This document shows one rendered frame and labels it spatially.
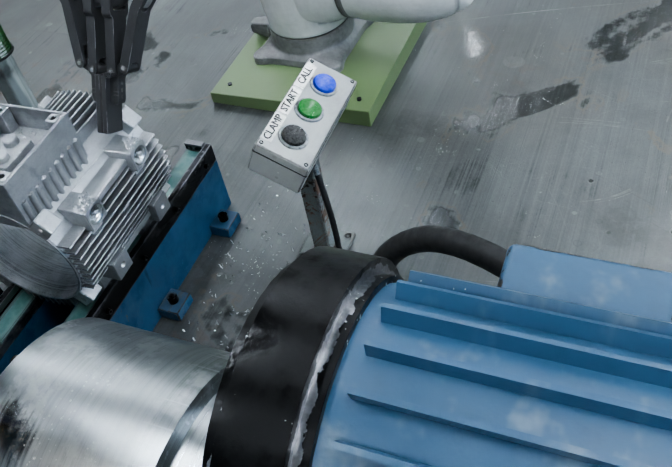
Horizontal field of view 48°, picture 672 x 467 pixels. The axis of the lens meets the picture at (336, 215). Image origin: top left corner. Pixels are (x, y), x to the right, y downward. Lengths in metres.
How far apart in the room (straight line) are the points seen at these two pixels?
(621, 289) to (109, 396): 0.38
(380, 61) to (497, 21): 0.27
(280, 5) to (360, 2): 0.15
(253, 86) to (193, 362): 0.85
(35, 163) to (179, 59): 0.74
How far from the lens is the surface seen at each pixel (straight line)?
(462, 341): 0.35
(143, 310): 1.08
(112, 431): 0.60
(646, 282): 0.43
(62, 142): 0.92
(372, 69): 1.38
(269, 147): 0.89
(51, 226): 0.89
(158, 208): 1.01
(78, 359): 0.65
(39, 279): 1.04
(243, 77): 1.44
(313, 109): 0.93
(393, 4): 1.27
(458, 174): 1.21
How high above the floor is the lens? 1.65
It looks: 46 degrees down
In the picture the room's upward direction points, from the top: 12 degrees counter-clockwise
